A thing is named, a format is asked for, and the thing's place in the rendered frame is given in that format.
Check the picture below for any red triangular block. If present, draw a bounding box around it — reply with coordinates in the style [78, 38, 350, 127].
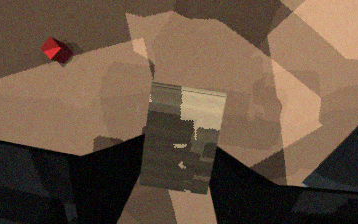
[40, 37, 73, 64]

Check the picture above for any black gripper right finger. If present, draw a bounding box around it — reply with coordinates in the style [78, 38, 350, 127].
[209, 146, 358, 224]

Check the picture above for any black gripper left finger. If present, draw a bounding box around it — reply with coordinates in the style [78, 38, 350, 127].
[0, 134, 145, 224]

